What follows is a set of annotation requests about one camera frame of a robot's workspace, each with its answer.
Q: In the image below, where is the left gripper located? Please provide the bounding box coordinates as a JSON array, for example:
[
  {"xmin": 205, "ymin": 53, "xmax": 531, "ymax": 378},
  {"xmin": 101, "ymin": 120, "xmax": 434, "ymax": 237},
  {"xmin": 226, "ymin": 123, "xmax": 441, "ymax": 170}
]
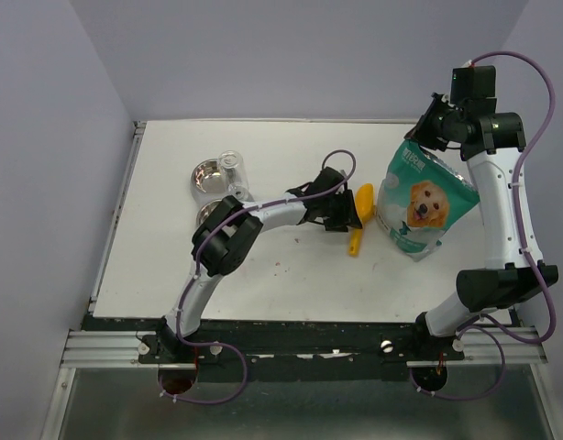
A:
[{"xmin": 318, "ymin": 190, "xmax": 362, "ymax": 233}]

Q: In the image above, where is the yellow plastic scoop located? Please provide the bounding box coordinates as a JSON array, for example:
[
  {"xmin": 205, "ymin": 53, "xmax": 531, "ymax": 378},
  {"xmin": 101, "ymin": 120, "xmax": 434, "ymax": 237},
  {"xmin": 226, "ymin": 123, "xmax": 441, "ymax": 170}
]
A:
[{"xmin": 348, "ymin": 183, "xmax": 375, "ymax": 257}]

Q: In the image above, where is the green pet food bag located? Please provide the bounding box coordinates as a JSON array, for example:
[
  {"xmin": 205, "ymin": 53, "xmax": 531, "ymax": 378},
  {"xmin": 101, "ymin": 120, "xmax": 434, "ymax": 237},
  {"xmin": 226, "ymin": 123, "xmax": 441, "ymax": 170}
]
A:
[{"xmin": 376, "ymin": 139, "xmax": 480, "ymax": 261}]

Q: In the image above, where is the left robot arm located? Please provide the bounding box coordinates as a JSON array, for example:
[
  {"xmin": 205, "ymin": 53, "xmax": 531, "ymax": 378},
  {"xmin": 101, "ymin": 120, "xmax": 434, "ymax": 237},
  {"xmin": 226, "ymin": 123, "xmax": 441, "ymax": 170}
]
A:
[{"xmin": 157, "ymin": 167, "xmax": 362, "ymax": 362}]

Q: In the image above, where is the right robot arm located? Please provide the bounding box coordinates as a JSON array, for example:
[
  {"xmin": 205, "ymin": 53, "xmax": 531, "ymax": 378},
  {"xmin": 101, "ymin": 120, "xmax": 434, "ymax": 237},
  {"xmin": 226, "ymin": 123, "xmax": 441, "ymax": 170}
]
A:
[{"xmin": 407, "ymin": 93, "xmax": 558, "ymax": 359}]

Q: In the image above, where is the clear plastic water bottle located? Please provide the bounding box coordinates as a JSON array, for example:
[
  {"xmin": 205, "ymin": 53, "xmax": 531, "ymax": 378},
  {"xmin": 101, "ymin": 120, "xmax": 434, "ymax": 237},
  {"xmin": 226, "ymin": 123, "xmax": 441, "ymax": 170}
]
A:
[{"xmin": 217, "ymin": 150, "xmax": 249, "ymax": 201}]

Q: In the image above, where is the grey double bowl feeder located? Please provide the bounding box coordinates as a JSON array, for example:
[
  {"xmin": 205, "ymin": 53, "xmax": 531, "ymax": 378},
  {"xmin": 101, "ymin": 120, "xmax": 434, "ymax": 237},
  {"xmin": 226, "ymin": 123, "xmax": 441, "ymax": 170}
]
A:
[{"xmin": 190, "ymin": 156, "xmax": 253, "ymax": 226}]

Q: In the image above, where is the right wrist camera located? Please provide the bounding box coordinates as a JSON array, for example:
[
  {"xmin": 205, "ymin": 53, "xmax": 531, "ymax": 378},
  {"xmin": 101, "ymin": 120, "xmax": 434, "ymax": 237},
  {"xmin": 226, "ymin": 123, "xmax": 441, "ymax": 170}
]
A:
[{"xmin": 449, "ymin": 65, "xmax": 496, "ymax": 106}]

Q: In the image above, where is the aluminium frame profile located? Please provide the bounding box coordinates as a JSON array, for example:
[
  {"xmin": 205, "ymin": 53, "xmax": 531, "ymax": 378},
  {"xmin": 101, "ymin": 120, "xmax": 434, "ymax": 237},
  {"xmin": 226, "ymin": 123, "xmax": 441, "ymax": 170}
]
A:
[{"xmin": 61, "ymin": 324, "xmax": 549, "ymax": 368}]

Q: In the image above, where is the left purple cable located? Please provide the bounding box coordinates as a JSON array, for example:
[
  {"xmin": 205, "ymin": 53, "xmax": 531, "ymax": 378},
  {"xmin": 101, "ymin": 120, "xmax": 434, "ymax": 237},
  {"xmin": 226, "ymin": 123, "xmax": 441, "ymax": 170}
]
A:
[{"xmin": 160, "ymin": 149, "xmax": 359, "ymax": 405}]

